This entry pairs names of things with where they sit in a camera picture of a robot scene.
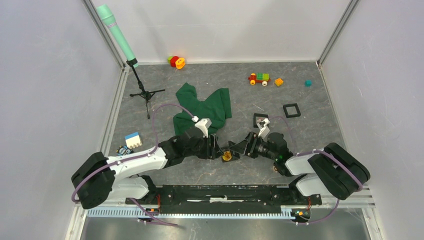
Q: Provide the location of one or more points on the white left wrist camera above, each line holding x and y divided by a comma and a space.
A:
202, 124

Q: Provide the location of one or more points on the teal small cube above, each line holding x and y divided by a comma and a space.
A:
308, 83

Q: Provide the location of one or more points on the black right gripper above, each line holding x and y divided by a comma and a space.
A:
247, 147

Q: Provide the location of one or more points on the green fabric garment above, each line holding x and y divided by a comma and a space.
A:
216, 107

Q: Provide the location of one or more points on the blue white toy brick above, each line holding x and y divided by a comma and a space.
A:
133, 140

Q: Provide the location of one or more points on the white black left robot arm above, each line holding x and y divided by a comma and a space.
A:
101, 178

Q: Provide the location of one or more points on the orange toy brick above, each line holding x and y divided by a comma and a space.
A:
279, 82

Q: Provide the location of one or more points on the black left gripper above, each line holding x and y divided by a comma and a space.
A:
211, 152

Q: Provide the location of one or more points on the black square frame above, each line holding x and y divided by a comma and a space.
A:
291, 110

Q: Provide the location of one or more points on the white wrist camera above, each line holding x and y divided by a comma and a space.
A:
262, 124
202, 124

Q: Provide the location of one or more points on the blue cartoon badge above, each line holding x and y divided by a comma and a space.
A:
124, 150

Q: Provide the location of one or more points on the black display frame box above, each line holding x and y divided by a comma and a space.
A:
258, 117

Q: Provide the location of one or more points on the colourful toy brick car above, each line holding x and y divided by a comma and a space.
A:
259, 78

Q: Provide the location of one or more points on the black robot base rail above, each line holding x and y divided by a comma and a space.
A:
225, 199

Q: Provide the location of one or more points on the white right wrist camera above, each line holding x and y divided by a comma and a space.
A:
262, 124

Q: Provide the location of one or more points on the red orange green toy blocks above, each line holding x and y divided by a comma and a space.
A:
176, 62

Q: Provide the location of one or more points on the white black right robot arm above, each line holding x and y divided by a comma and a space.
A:
329, 170

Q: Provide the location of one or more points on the mint green microphone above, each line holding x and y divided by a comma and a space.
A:
109, 20

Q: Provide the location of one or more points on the black tripod microphone stand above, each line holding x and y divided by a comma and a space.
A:
146, 95

